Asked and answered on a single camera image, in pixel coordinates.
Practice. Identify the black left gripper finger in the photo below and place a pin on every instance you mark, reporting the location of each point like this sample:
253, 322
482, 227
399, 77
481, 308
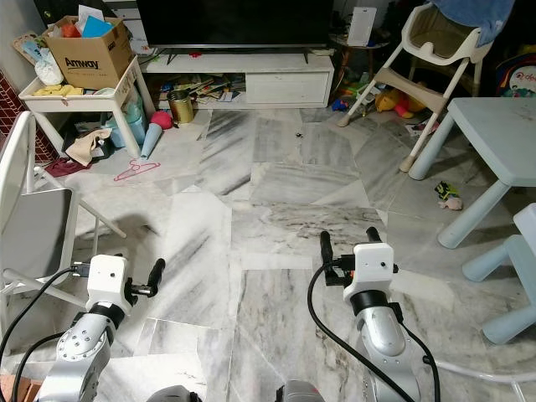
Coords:
158, 272

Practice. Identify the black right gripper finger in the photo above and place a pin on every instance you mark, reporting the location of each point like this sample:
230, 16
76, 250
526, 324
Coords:
326, 249
373, 235

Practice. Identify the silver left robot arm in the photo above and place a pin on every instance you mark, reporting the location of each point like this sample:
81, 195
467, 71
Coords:
92, 352

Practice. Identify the small green toy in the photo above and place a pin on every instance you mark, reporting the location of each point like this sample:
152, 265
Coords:
448, 195

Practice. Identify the pink clothes hanger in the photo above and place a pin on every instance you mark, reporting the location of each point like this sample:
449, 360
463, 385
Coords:
134, 172

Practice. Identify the grey robot left leg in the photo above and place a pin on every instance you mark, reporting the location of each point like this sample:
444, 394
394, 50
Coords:
167, 395

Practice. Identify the grey robot leg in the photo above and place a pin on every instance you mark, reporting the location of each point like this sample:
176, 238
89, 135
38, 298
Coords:
301, 394
167, 395

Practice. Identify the white folding chair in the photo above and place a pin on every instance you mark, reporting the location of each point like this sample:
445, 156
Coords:
42, 234

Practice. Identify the light blue kids stool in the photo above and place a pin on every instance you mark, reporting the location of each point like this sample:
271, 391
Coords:
498, 255

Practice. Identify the grey robot right leg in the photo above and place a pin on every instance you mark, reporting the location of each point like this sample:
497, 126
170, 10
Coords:
301, 394

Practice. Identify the blue cone toy red ball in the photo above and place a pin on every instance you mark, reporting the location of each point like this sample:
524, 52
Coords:
152, 138

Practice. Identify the yellow plush toy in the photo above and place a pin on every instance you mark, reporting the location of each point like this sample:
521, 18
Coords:
395, 100

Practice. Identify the beige cloth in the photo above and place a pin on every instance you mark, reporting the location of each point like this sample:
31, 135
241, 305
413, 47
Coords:
88, 145

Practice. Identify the red brick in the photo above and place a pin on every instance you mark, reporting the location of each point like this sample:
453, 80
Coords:
21, 390

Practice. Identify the white baby high chair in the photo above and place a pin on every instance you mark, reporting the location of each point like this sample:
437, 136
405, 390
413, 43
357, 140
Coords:
394, 79

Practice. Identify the light blue kids table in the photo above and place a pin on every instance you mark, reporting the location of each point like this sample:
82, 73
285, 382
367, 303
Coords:
494, 126

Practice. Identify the gold tin can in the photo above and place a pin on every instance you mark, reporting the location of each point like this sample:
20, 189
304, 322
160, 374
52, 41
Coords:
181, 107

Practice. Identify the white television stand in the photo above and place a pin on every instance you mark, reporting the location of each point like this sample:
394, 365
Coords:
285, 84

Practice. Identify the small white side table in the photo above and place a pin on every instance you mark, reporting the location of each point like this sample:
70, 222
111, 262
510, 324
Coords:
75, 99

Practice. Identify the white upright box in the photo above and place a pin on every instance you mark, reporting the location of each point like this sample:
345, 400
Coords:
360, 25

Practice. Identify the brown cardboard box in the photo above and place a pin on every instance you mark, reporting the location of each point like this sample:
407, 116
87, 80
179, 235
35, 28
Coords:
92, 59

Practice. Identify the blue cloth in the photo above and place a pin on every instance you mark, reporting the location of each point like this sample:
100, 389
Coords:
481, 17

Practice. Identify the black flat television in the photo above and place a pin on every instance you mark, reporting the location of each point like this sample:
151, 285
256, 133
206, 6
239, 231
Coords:
234, 21

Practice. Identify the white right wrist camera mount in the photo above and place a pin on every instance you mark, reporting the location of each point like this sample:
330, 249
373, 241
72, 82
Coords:
373, 268

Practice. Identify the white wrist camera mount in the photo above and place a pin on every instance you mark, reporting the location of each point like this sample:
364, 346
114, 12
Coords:
373, 268
109, 276

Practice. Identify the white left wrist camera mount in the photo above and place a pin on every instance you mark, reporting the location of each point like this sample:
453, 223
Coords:
109, 276

